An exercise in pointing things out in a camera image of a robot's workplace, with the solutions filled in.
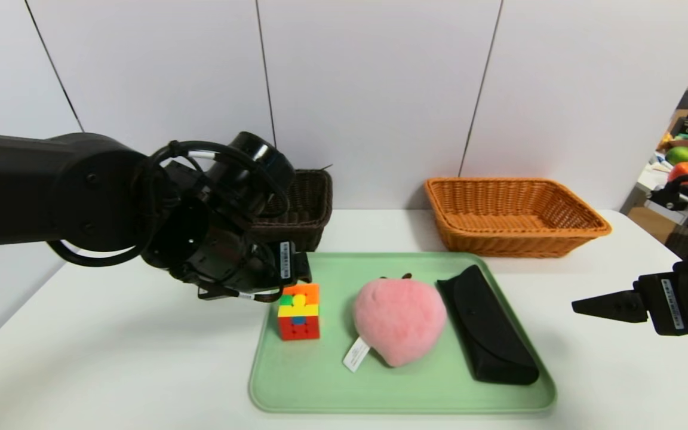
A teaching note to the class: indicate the pink plush peach toy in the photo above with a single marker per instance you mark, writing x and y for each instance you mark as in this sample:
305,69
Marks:
401,322

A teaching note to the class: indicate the black glasses case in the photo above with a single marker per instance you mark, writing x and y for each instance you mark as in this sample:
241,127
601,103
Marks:
487,328

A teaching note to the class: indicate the dark brown wicker basket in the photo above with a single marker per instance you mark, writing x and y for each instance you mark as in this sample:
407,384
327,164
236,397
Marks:
311,203

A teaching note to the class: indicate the orange wicker basket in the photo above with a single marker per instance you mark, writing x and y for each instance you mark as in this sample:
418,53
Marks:
499,245

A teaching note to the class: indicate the green round fruit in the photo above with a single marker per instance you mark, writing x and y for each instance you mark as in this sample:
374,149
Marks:
679,155

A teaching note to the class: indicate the light green plastic tray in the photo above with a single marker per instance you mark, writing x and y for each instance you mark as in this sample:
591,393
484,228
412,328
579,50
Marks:
314,382

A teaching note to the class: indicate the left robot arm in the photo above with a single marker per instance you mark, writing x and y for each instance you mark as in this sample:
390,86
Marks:
21,185

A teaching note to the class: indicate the multicolour puzzle cube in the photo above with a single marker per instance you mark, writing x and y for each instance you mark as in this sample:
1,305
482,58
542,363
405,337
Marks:
299,328

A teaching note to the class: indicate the white side table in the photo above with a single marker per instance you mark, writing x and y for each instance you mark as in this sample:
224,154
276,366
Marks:
648,179

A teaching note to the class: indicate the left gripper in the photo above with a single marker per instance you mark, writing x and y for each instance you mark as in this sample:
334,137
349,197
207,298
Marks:
286,261

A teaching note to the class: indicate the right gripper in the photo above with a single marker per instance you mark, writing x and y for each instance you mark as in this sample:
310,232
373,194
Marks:
670,303

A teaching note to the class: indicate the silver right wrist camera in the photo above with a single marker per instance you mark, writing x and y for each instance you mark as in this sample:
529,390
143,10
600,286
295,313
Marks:
666,200

